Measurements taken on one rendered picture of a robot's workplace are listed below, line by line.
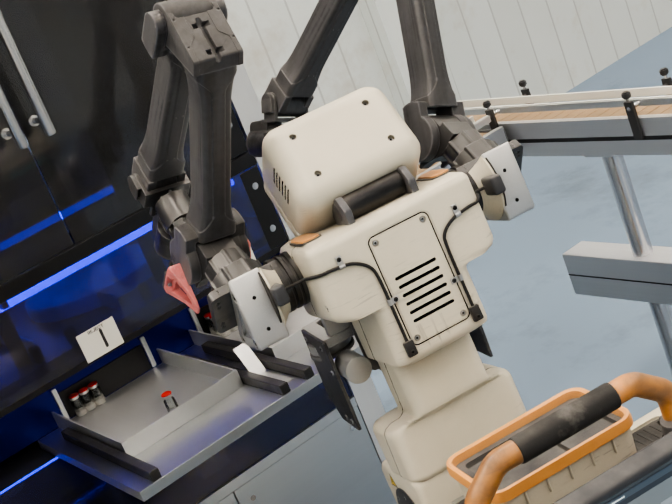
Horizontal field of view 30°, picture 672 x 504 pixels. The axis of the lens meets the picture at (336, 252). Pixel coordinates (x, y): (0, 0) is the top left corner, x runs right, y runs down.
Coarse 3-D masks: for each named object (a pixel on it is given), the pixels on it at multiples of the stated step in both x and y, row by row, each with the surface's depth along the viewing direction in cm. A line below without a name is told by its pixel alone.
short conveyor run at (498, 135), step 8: (472, 120) 322; (480, 120) 316; (488, 120) 317; (496, 128) 317; (488, 136) 314; (496, 136) 315; (504, 136) 317; (432, 168) 305; (440, 168) 306; (448, 168) 307; (416, 176) 303
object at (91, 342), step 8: (104, 320) 248; (112, 320) 249; (96, 328) 247; (104, 328) 248; (112, 328) 249; (80, 336) 245; (88, 336) 246; (96, 336) 247; (112, 336) 249; (120, 336) 250; (80, 344) 245; (88, 344) 246; (96, 344) 247; (104, 344) 248; (112, 344) 249; (120, 344) 250; (88, 352) 246; (96, 352) 247; (104, 352) 248; (88, 360) 246
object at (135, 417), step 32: (160, 352) 262; (128, 384) 259; (160, 384) 252; (192, 384) 246; (224, 384) 234; (96, 416) 249; (128, 416) 243; (160, 416) 237; (192, 416) 230; (128, 448) 224
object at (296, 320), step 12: (300, 312) 261; (288, 324) 257; (300, 324) 254; (192, 336) 266; (204, 336) 261; (216, 336) 256; (228, 336) 264; (288, 336) 241; (300, 336) 242; (252, 348) 246; (276, 348) 239; (288, 348) 241; (300, 348) 242
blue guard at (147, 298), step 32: (256, 224) 266; (96, 256) 246; (128, 256) 250; (160, 256) 254; (256, 256) 266; (32, 288) 239; (64, 288) 243; (96, 288) 246; (128, 288) 250; (160, 288) 254; (192, 288) 258; (0, 320) 236; (32, 320) 240; (64, 320) 243; (96, 320) 247; (128, 320) 251; (0, 352) 236; (32, 352) 240; (64, 352) 244; (0, 384) 237; (32, 384) 240
